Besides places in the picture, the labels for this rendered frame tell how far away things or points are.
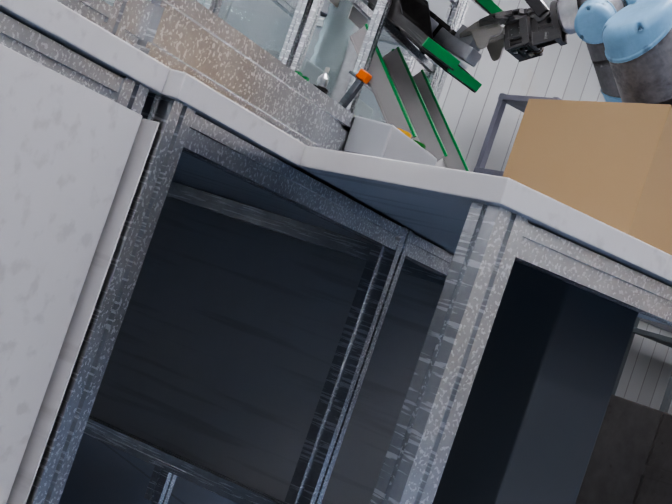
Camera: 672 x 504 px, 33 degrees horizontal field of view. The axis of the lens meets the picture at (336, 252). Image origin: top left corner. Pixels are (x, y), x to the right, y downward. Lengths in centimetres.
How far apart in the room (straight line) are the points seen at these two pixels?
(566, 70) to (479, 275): 586
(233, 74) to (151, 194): 27
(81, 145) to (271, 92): 44
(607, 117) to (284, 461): 144
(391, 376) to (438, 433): 146
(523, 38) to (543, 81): 461
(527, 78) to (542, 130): 511
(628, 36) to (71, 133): 89
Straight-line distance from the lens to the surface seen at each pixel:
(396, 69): 240
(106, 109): 121
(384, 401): 270
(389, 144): 176
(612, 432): 517
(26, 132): 113
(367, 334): 189
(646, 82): 176
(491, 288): 123
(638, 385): 798
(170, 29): 136
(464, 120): 653
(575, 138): 167
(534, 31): 234
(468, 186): 124
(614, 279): 138
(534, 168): 171
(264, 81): 155
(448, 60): 230
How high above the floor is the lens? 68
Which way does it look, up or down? 2 degrees up
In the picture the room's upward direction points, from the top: 19 degrees clockwise
